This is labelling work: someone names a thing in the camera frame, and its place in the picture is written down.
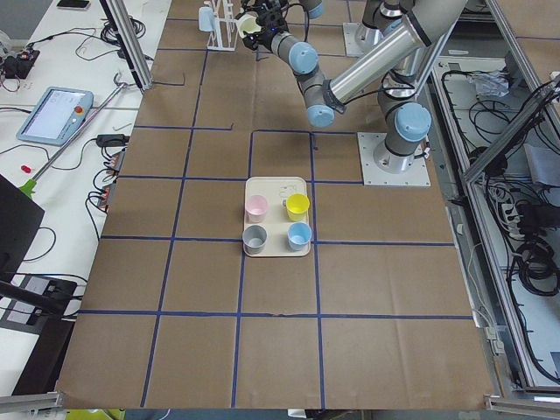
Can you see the yellow plastic cup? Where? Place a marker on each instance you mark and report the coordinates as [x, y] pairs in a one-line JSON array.
[[297, 206]]

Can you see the black power adapter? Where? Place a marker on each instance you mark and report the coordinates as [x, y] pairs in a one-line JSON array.
[[111, 140]]

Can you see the long reach grabber tool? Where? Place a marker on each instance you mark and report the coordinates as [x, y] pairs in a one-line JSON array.
[[27, 187]]

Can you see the black smartphone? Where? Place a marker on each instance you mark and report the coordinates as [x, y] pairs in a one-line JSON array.
[[79, 5]]

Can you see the light blue plastic cup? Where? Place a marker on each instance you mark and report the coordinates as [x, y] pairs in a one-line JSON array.
[[206, 19]]

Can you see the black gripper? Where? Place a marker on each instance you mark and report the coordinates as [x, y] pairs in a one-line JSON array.
[[264, 34], [272, 12]]

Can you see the black monitor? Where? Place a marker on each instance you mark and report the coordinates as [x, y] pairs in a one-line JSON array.
[[20, 221]]

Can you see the blue teach pendant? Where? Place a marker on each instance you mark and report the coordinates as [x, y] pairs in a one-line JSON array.
[[57, 116]]

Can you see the cream plastic tray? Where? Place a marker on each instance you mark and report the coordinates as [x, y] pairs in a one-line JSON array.
[[276, 190]]

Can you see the cream white plastic cup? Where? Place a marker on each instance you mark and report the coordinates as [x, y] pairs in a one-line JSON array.
[[246, 24]]

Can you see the pink plastic cup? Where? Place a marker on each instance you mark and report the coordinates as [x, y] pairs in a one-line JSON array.
[[256, 208]]

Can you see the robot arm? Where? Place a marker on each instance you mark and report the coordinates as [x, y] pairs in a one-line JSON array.
[[359, 37], [412, 35]]

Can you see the aluminium frame post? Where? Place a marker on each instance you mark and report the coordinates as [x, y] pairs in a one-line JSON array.
[[119, 20]]

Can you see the white wire cup rack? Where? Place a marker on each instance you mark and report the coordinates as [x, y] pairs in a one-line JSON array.
[[224, 38]]

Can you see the grey plastic cup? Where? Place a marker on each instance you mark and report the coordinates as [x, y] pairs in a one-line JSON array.
[[254, 239]]

